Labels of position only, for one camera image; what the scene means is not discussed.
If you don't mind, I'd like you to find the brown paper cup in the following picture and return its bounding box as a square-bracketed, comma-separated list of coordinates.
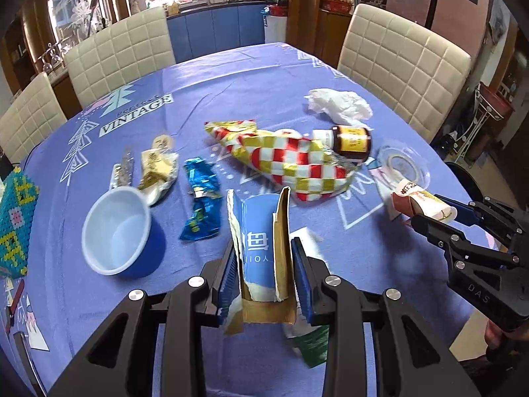
[391, 178, 457, 223]

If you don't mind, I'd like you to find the clear plastic lid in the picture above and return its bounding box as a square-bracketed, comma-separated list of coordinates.
[376, 142, 430, 188]

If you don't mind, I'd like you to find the blue plastic cup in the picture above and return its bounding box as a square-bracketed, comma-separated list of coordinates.
[81, 187, 166, 279]

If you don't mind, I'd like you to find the brown glass medicine bottle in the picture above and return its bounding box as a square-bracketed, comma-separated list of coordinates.
[312, 125, 372, 163]

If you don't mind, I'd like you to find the red yellow checkered snack bag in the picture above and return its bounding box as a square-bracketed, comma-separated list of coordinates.
[204, 120, 356, 202]

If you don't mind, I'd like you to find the blue foil wrapper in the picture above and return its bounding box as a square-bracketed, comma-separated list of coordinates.
[179, 157, 223, 242]

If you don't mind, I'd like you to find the torn blue cardboard box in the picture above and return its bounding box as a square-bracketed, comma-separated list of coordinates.
[224, 187, 297, 335]

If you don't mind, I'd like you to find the yellow white snack wrapper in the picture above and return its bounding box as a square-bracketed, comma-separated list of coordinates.
[137, 149, 179, 206]

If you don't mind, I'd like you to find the white trash bin red lid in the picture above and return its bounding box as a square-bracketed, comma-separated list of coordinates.
[261, 5, 288, 43]

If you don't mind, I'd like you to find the green white paper scrap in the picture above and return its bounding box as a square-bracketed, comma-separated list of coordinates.
[282, 323, 329, 368]

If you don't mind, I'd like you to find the white metal stand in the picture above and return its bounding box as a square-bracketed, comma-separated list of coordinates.
[454, 82, 513, 164]

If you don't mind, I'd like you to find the cream chair right side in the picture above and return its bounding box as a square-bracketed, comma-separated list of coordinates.
[337, 4, 471, 143]

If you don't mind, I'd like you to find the cream chair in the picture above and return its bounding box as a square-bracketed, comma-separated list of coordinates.
[64, 7, 176, 108]
[337, 4, 471, 143]
[0, 73, 67, 164]

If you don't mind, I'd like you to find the crumpled white tissue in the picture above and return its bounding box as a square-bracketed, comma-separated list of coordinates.
[306, 89, 373, 130]

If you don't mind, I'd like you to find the blue printed tablecloth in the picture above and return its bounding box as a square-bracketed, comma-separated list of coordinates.
[23, 43, 471, 387]

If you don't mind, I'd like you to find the silver foil wrapper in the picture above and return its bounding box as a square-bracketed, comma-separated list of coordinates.
[109, 147, 134, 190]

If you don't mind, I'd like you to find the teal beaded tissue box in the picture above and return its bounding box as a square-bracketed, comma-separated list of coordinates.
[0, 167, 39, 279]

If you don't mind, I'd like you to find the pink brown refrigerator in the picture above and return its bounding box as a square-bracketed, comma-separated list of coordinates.
[386, 0, 491, 58]

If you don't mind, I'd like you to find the small beige wrapper piece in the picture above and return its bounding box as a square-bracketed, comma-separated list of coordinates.
[151, 134, 174, 153]

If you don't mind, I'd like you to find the cream chair far left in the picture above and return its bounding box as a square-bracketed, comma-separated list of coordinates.
[0, 73, 67, 164]

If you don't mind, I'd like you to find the cream chair far middle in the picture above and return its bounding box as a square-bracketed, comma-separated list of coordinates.
[64, 7, 176, 108]

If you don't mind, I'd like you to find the blue kitchen cabinet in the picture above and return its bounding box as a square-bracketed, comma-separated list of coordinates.
[168, 2, 265, 63]

